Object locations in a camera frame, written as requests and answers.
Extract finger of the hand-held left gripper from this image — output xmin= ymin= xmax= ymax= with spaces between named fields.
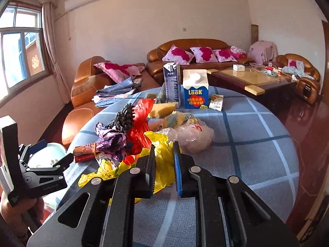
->
xmin=19 ymin=140 xmax=48 ymax=169
xmin=22 ymin=153 xmax=75 ymax=198

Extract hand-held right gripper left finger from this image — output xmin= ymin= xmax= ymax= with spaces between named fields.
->
xmin=27 ymin=143 xmax=157 ymax=247

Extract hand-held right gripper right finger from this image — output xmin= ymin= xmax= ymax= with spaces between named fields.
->
xmin=173 ymin=141 xmax=300 ymax=247

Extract pale enamel basin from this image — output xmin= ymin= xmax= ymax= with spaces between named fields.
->
xmin=27 ymin=142 xmax=68 ymax=171

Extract yellow plastic bag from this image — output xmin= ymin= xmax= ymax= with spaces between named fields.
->
xmin=78 ymin=131 xmax=178 ymax=202

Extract purple wrapper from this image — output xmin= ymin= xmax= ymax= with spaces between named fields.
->
xmin=95 ymin=122 xmax=127 ymax=160

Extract person's left hand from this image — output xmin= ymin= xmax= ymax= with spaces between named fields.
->
xmin=0 ymin=193 xmax=45 ymax=240

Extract clear plastic bag red print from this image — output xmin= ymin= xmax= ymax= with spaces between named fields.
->
xmin=167 ymin=123 xmax=215 ymax=153

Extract red brown snack packet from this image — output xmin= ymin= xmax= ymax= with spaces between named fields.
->
xmin=73 ymin=143 xmax=103 ymax=163

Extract yellow white crumpled wrapper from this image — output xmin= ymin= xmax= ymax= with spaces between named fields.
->
xmin=163 ymin=111 xmax=198 ymax=130

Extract yellow sponge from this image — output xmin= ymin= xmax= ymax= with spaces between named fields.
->
xmin=148 ymin=102 xmax=178 ymax=119

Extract brown leather chaise sofa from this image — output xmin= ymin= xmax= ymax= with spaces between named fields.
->
xmin=62 ymin=56 xmax=165 ymax=150

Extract blue plaid tablecloth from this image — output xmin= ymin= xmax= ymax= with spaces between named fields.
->
xmin=55 ymin=86 xmax=300 ymax=247

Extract blue white milk carton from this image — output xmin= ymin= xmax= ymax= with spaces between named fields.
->
xmin=182 ymin=69 xmax=210 ymax=109

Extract small white packet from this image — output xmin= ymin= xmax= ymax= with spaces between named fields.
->
xmin=208 ymin=94 xmax=224 ymax=112

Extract dark blue tall carton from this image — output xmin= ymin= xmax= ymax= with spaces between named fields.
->
xmin=163 ymin=62 xmax=181 ymax=108

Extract sliding window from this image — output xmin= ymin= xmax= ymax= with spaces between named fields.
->
xmin=0 ymin=4 xmax=50 ymax=103

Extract folded blue plaid bedsheets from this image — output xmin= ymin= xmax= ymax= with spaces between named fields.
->
xmin=93 ymin=77 xmax=143 ymax=108

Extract window curtain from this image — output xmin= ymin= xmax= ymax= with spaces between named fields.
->
xmin=18 ymin=0 xmax=70 ymax=108

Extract wooden glass-top coffee table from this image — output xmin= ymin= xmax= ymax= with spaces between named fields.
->
xmin=207 ymin=67 xmax=300 ymax=97

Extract pink cloth bundle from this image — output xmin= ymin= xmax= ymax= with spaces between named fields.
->
xmin=230 ymin=46 xmax=247 ymax=59

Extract pink cloth covered furniture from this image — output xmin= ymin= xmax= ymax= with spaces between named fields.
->
xmin=248 ymin=40 xmax=278 ymax=62

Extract white air conditioner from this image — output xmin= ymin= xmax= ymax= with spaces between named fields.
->
xmin=64 ymin=0 xmax=100 ymax=12

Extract brown leather armchair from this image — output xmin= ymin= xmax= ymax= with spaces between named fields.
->
xmin=262 ymin=54 xmax=322 ymax=105

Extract pale cloth on armchair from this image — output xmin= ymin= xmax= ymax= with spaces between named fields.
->
xmin=281 ymin=65 xmax=315 ymax=80

